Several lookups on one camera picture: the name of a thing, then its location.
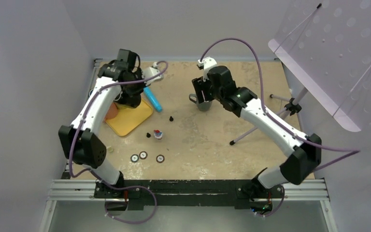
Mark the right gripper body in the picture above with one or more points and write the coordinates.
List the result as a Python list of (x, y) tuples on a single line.
[(209, 94)]

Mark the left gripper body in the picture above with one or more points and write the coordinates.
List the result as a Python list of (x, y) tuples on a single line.
[(131, 89)]

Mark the grey mug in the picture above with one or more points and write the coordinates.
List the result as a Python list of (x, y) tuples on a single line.
[(201, 106)]

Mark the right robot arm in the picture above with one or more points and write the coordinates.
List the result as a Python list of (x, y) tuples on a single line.
[(302, 156)]

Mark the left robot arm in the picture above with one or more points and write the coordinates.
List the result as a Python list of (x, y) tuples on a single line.
[(119, 82)]

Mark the pink mug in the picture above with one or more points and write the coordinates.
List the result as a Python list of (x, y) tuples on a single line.
[(112, 112)]

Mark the yellow tray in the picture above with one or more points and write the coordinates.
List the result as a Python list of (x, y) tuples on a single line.
[(127, 119)]

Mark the blue plastic tube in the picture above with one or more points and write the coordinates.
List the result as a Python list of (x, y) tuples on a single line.
[(152, 99)]

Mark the right round token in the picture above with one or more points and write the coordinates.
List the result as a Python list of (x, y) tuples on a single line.
[(160, 158)]

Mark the black base bar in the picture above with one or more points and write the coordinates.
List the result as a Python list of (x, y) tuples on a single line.
[(239, 194)]

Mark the translucent perforated panel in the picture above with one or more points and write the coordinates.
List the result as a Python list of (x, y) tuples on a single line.
[(326, 44)]

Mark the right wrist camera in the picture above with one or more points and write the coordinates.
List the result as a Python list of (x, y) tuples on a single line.
[(206, 64)]

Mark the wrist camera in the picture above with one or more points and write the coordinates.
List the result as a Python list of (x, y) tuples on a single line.
[(152, 71), (206, 64)]

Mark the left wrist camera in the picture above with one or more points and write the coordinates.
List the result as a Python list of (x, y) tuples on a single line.
[(152, 71)]

